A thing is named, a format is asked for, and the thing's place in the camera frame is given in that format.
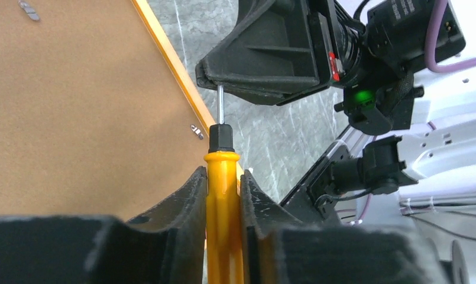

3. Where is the yellow handled screwdriver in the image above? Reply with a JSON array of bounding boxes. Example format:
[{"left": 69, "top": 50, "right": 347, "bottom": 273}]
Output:
[{"left": 204, "top": 85, "right": 244, "bottom": 283}]

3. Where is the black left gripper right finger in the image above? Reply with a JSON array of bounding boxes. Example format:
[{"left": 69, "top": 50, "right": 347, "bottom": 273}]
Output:
[{"left": 241, "top": 171, "right": 450, "bottom": 283}]

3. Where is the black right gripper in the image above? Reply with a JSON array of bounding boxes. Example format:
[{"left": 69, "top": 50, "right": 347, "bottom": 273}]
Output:
[{"left": 195, "top": 0, "right": 466, "bottom": 135}]

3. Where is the metal frame turn clip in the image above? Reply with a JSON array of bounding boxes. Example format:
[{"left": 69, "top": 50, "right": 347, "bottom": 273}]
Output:
[
  {"left": 18, "top": 0, "right": 40, "bottom": 21},
  {"left": 190, "top": 124, "right": 204, "bottom": 140}
]

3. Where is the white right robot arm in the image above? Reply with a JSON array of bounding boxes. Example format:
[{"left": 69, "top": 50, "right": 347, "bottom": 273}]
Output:
[{"left": 195, "top": 1, "right": 476, "bottom": 205}]

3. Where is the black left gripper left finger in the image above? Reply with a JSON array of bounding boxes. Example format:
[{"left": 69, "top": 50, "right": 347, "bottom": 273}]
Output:
[{"left": 0, "top": 167, "right": 207, "bottom": 283}]

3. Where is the orange picture frame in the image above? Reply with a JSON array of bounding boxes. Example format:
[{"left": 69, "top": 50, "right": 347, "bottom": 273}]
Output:
[{"left": 0, "top": 1, "right": 213, "bottom": 220}]

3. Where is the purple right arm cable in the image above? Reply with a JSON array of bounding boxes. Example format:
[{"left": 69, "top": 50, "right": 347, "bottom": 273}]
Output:
[{"left": 424, "top": 0, "right": 476, "bottom": 74}]

